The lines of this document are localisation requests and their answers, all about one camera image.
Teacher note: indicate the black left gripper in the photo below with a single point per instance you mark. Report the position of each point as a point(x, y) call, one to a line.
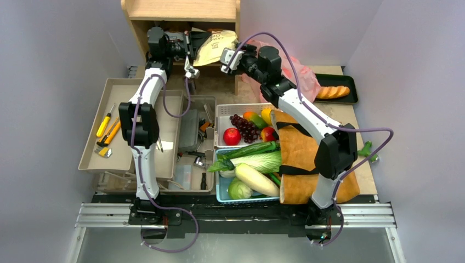
point(193, 40)

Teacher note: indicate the green leafy vegetable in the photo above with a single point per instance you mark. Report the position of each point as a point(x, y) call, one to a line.
point(221, 165)

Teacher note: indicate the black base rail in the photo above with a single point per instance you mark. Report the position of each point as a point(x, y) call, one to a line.
point(179, 215)

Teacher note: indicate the wooden shelf unit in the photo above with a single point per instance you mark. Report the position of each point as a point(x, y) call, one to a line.
point(143, 15)

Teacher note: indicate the clear small parts box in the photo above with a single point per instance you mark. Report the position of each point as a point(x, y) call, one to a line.
point(183, 174)

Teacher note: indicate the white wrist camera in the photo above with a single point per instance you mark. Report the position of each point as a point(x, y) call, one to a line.
point(230, 60)
point(190, 71)

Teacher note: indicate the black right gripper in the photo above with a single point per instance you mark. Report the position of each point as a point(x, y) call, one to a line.
point(240, 59)

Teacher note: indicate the small green plastic clip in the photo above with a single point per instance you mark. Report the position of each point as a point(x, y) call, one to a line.
point(366, 152)

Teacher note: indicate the white perforated basket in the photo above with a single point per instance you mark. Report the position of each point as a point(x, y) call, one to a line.
point(222, 118)

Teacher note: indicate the grey plastic case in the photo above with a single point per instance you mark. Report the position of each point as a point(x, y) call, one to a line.
point(188, 133)

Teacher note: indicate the beige toolbox tray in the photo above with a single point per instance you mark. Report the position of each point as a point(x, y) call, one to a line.
point(117, 91)

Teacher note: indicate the cream chips bag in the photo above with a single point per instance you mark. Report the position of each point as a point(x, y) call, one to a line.
point(211, 50)

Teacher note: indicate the beige toolbox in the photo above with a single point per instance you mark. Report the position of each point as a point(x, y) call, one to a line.
point(199, 158)

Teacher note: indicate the orange green mango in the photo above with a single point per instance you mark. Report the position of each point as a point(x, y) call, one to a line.
point(256, 119)

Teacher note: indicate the pink plastic grocery bag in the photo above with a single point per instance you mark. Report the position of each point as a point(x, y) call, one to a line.
point(309, 85)

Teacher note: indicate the yellow lemon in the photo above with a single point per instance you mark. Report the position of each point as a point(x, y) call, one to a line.
point(266, 115)

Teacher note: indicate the golden baguette bread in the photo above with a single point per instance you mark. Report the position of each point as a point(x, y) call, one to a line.
point(333, 92)

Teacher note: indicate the dark purple grapes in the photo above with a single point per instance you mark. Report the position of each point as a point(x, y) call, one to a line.
point(247, 129)

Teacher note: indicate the orange hex key set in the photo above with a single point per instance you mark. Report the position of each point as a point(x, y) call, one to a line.
point(206, 125)

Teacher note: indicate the orange utility knife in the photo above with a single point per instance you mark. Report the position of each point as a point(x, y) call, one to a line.
point(111, 133)

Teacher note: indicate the green cucumber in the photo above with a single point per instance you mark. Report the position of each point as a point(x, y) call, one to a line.
point(263, 147)

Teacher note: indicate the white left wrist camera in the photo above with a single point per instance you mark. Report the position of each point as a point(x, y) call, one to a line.
point(190, 71)

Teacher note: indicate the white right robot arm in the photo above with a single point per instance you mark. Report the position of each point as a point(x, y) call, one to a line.
point(336, 150)

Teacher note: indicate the small black screwdriver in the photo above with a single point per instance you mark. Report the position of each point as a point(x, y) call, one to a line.
point(203, 184)

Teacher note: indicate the black tray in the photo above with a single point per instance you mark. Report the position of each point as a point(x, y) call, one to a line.
point(326, 80)

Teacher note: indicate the brown Trader Joe's bag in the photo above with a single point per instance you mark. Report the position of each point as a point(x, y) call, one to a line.
point(298, 172)

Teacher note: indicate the green napa cabbage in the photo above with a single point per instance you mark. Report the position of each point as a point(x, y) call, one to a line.
point(264, 163)

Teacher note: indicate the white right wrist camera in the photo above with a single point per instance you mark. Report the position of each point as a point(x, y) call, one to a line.
point(230, 60)

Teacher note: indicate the white daikon radish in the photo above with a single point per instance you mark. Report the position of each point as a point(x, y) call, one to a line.
point(256, 180)

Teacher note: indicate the yellow screwdriver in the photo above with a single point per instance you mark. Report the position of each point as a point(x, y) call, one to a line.
point(104, 123)

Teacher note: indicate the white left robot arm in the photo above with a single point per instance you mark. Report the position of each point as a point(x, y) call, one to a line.
point(138, 118)

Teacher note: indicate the red yellow apple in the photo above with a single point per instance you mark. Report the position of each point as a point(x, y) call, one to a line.
point(268, 134)

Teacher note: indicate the blue perforated basket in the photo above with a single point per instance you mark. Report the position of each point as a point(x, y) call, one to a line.
point(222, 193)

